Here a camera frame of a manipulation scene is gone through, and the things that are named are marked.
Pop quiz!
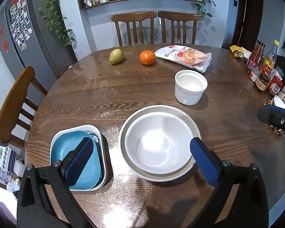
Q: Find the white snack bag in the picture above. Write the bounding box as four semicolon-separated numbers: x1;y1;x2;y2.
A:
154;45;212;74

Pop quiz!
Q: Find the yellow snack packet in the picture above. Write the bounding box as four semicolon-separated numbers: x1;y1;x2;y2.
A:
229;45;252;62

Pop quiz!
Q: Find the green pear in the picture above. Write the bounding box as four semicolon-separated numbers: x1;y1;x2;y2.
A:
107;49;124;66

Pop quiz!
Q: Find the brown sauce jar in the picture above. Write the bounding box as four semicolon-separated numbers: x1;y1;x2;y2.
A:
255;74;271;92

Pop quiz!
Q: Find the white square dish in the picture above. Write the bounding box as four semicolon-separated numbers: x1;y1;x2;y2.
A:
49;125;108;192

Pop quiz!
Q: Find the red ketchup bottle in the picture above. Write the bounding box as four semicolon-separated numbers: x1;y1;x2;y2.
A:
246;40;266;74

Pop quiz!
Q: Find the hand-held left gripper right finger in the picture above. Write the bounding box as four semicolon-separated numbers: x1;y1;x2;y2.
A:
188;137;269;228

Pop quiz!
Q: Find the grey refrigerator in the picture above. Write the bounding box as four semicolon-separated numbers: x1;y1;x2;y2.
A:
0;0;78;81

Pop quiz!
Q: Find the group of fridge photos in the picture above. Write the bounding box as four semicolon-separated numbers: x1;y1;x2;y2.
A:
9;0;33;51

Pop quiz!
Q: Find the red chili sauce jar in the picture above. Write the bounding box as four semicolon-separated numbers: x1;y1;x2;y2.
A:
268;75;284;96

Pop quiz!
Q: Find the wooden chair with curved backrest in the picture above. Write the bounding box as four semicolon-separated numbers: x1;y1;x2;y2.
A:
0;66;49;148

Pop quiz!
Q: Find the large white bowl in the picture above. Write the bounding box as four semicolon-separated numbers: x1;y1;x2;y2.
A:
118;105;202;183

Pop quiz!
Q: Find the yellow-capped sauce bottle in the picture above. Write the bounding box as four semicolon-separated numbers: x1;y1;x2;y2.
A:
261;40;279;76

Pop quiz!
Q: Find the white ramekin cup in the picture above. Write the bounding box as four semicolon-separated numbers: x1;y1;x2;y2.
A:
174;70;208;106

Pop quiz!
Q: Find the long hanging vine plant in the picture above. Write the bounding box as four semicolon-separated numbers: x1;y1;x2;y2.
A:
30;0;76;47

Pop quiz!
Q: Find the small white bowl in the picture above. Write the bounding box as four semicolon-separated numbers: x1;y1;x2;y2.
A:
124;112;197;174

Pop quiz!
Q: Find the small hanging vine plant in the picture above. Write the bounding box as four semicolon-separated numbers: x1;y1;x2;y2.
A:
195;0;216;24

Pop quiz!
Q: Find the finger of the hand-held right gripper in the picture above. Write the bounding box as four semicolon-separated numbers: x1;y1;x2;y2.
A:
256;104;285;138

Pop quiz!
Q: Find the small white-lidded jar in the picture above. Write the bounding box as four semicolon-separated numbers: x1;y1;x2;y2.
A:
249;67;262;82

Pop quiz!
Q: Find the dark wooden door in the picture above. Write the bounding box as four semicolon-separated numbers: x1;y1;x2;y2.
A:
222;0;269;50

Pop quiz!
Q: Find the crumpled white paper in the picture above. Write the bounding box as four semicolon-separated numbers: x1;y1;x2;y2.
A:
7;179;21;192

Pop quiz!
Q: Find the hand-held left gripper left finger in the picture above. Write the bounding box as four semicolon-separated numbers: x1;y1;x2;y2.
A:
16;137;95;228

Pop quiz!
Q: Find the orange fruit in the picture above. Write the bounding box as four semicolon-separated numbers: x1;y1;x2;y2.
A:
139;50;156;65

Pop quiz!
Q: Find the wooden slatted chair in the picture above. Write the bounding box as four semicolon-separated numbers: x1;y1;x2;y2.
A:
111;11;157;47
158;11;200;45

